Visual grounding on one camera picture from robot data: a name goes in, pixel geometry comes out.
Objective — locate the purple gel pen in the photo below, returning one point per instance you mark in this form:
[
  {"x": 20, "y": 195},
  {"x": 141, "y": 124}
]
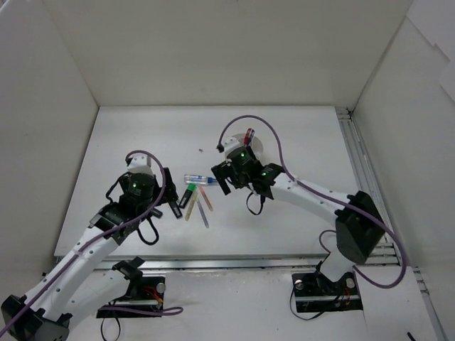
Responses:
[{"x": 202, "y": 213}]

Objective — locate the white round compartment container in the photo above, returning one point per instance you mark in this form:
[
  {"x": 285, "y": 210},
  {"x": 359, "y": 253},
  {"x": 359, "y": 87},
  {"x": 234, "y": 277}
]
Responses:
[{"x": 256, "y": 145}]

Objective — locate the yellow black highlighter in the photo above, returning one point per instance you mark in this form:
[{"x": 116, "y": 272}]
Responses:
[{"x": 176, "y": 210}]

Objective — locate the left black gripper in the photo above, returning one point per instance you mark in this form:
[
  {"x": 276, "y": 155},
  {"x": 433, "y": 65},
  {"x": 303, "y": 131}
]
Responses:
[{"x": 169, "y": 192}]

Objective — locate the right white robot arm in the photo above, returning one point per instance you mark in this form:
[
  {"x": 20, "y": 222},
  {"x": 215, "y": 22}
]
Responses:
[{"x": 356, "y": 234}]

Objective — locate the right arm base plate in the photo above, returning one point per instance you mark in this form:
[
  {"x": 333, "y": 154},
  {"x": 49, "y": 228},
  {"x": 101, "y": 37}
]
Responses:
[{"x": 315, "y": 295}]

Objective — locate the green black highlighter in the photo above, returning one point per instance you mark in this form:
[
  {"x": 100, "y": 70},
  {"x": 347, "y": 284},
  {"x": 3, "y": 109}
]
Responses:
[{"x": 187, "y": 195}]

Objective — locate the red ballpoint pen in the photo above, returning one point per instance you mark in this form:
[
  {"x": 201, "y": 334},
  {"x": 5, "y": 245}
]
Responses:
[{"x": 247, "y": 137}]

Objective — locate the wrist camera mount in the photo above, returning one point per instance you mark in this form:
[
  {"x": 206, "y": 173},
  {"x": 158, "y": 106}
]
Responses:
[
  {"x": 139, "y": 163},
  {"x": 228, "y": 144}
]

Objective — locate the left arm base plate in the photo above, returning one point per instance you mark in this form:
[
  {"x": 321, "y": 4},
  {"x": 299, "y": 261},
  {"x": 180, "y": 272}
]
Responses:
[{"x": 147, "y": 296}]

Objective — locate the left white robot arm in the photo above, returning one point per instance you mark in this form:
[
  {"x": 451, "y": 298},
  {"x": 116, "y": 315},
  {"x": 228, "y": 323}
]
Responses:
[{"x": 63, "y": 299}]

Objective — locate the pale yellow gel pen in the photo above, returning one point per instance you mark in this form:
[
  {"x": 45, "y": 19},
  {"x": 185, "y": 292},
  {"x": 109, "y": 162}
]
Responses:
[{"x": 190, "y": 206}]

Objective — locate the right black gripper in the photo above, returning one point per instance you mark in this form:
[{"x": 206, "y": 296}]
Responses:
[{"x": 225, "y": 172}]

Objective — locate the blue black highlighter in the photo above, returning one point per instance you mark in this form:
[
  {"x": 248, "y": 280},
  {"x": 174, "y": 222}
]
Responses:
[{"x": 157, "y": 213}]

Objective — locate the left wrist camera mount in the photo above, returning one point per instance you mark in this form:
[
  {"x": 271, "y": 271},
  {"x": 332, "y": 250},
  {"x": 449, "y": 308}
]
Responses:
[{"x": 139, "y": 163}]

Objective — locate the orange gel pen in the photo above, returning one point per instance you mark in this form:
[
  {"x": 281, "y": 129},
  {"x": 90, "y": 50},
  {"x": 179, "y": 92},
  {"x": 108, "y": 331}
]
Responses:
[{"x": 206, "y": 199}]

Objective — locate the clear blue-capped glue bottle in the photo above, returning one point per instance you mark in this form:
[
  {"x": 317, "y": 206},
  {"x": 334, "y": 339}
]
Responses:
[{"x": 199, "y": 179}]

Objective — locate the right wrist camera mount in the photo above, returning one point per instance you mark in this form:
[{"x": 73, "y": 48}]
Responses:
[{"x": 228, "y": 144}]

